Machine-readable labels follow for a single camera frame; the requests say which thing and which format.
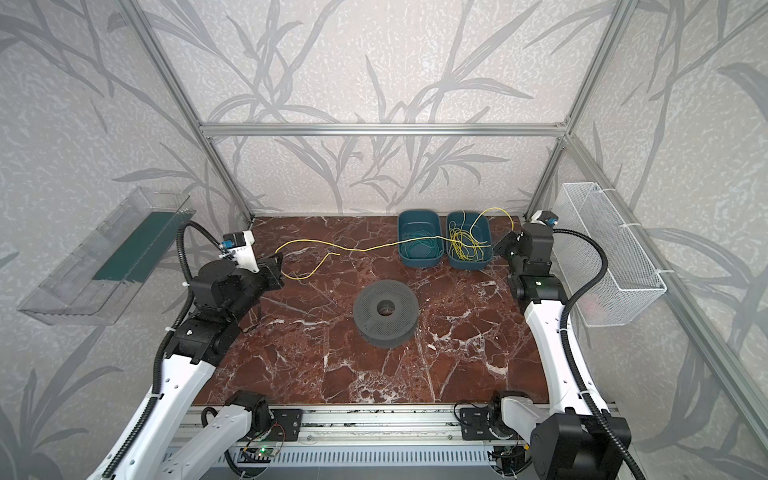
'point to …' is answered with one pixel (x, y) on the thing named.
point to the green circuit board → (256, 455)
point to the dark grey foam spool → (380, 330)
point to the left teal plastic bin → (420, 223)
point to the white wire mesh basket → (630, 284)
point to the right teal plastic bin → (468, 239)
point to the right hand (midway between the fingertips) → (508, 222)
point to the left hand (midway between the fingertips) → (285, 244)
